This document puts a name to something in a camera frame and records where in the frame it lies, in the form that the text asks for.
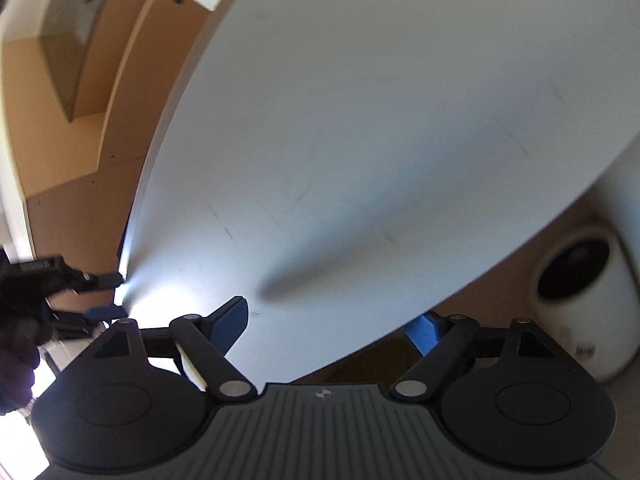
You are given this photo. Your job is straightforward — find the white waste bin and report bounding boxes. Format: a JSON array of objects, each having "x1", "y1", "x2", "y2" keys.
[{"x1": 530, "y1": 225, "x2": 632, "y2": 383}]

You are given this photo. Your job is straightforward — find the person's left hand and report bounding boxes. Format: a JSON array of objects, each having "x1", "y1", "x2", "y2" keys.
[{"x1": 0, "y1": 320, "x2": 45, "y2": 413}]

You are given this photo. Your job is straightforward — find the grey cabinet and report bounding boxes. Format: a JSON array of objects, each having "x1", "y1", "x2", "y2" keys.
[{"x1": 39, "y1": 0, "x2": 121, "y2": 122}]

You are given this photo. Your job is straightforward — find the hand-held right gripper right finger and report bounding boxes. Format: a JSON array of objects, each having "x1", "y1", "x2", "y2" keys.
[{"x1": 392, "y1": 310, "x2": 556, "y2": 403}]

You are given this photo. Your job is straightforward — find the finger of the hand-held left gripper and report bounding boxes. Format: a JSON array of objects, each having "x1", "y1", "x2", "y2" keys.
[
  {"x1": 50, "y1": 304, "x2": 128, "y2": 338},
  {"x1": 65, "y1": 271, "x2": 126, "y2": 293}
]

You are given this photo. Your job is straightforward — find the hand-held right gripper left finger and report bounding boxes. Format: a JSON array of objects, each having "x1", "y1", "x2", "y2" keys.
[{"x1": 92, "y1": 296, "x2": 258, "y2": 401}]

